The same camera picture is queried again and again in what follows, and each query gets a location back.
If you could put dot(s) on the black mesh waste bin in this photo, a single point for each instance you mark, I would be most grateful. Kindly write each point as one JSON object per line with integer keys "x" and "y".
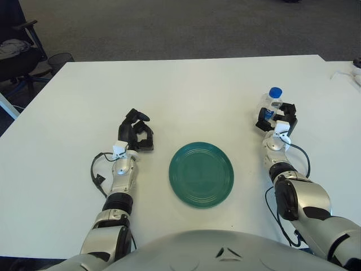
{"x": 60, "y": 62}

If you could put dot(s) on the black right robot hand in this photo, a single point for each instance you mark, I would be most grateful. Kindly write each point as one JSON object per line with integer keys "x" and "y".
{"x": 290, "y": 113}

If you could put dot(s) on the clear bottle with blue cap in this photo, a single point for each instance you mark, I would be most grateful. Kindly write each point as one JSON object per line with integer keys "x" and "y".
{"x": 273, "y": 98}

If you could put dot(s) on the grey robot torso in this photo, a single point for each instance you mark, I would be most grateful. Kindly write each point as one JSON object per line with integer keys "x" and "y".
{"x": 197, "y": 254}

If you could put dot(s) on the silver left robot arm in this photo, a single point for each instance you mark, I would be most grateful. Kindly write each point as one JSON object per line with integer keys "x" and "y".
{"x": 122, "y": 169}

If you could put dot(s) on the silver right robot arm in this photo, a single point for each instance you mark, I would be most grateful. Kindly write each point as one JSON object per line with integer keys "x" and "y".
{"x": 310, "y": 197}

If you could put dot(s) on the black office chair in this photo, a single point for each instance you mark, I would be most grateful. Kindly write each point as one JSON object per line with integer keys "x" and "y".
{"x": 17, "y": 65}

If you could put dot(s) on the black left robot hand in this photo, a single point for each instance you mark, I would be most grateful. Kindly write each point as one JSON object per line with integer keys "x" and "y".
{"x": 125, "y": 132}

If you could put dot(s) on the green ribbed plate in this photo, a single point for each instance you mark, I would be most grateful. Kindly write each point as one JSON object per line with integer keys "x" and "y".
{"x": 201, "y": 175}

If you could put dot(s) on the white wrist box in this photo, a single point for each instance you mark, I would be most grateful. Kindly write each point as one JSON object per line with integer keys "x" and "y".
{"x": 282, "y": 127}
{"x": 120, "y": 148}

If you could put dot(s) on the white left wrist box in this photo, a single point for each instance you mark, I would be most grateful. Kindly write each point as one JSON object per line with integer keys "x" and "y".
{"x": 120, "y": 148}

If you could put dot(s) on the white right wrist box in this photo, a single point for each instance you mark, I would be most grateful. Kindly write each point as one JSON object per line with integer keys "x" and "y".
{"x": 282, "y": 127}

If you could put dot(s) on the grey crumpled cloth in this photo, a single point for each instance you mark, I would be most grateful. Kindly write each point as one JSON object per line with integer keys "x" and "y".
{"x": 12, "y": 47}

